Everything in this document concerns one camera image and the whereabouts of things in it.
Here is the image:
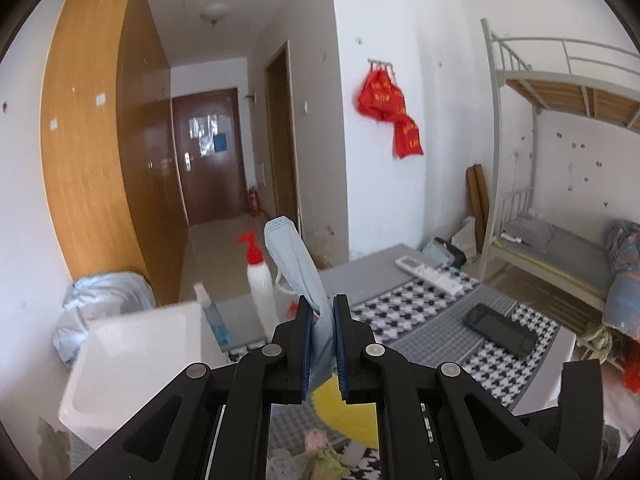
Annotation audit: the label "ceiling lamp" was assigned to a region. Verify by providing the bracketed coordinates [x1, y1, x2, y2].
[200, 2, 232, 26]

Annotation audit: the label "light blue bedding bundle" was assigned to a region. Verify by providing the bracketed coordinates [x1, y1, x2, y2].
[52, 271, 156, 368]

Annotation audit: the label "papers on door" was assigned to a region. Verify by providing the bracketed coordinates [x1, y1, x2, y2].
[189, 115, 231, 156]

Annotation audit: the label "beige rope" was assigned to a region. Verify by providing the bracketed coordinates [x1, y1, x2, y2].
[577, 322, 613, 361]

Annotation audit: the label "black handheld device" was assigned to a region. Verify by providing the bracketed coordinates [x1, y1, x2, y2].
[462, 303, 540, 360]

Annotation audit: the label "red plastic bag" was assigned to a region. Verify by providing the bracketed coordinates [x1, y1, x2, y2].
[356, 67, 407, 121]
[391, 112, 425, 160]

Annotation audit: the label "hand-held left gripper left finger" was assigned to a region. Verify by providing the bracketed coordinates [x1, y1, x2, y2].
[67, 296, 313, 480]

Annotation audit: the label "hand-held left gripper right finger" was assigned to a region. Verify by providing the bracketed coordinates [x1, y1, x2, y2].
[332, 294, 583, 480]

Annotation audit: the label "metal bunk bed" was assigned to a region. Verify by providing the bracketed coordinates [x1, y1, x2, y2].
[480, 17, 640, 321]

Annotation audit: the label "white remote control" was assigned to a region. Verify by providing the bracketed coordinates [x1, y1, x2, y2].
[395, 255, 463, 297]

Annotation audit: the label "yellow round cloth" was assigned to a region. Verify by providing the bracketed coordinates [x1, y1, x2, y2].
[311, 375, 378, 448]

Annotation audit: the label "floral cloth roll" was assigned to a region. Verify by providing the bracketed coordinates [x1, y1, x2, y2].
[304, 430, 347, 480]

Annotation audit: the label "colourful quilt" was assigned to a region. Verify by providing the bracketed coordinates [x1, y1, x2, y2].
[602, 219, 640, 393]

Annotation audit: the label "wooden planks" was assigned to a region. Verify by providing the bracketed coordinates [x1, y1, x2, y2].
[466, 164, 491, 253]

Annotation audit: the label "wooden door frame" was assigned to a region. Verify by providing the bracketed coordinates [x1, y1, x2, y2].
[264, 41, 303, 233]

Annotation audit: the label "white foam box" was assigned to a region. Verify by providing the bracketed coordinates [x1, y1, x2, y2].
[57, 300, 226, 456]

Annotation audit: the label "brown entrance door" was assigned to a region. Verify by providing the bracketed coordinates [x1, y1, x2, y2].
[171, 87, 248, 227]

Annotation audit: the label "white lotion bottle red pump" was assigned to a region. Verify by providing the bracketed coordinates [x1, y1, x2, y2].
[236, 231, 281, 341]

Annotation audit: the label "wooden wardrobe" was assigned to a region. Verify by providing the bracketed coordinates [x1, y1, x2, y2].
[40, 0, 188, 306]

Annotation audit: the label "houndstooth tablecloth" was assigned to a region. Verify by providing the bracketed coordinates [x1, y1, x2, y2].
[220, 265, 561, 480]

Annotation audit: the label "blue face mask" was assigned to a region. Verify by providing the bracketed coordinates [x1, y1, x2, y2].
[264, 216, 336, 396]

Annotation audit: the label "white paper bag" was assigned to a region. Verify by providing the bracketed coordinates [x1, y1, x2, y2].
[452, 216, 476, 253]

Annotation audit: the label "grey mattress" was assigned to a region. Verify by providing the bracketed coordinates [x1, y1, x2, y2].
[502, 217, 616, 296]

